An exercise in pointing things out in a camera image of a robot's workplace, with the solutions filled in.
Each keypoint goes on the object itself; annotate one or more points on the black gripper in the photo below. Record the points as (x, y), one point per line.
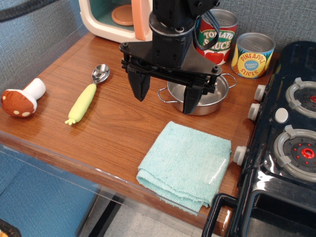
(171, 56)

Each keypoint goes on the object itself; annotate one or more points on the spoon with yellow-green handle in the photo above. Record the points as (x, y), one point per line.
(80, 107)

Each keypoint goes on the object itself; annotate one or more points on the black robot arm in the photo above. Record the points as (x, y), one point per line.
(175, 11)

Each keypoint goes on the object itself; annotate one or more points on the light blue folded cloth napkin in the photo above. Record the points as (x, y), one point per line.
(185, 167)

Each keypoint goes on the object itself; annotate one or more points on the small stainless steel pot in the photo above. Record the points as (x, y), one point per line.
(208, 103)

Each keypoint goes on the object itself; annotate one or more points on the toy microwave teal and cream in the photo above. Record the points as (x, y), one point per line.
(118, 20)

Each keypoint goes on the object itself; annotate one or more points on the tomato sauce can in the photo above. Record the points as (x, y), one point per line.
(215, 33)

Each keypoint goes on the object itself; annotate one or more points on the pineapple slices can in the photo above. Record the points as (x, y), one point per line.
(252, 55)

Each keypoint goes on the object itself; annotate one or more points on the plush brown mushroom toy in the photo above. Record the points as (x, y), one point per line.
(23, 103)

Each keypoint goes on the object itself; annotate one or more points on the black toy stove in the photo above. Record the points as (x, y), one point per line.
(277, 185)

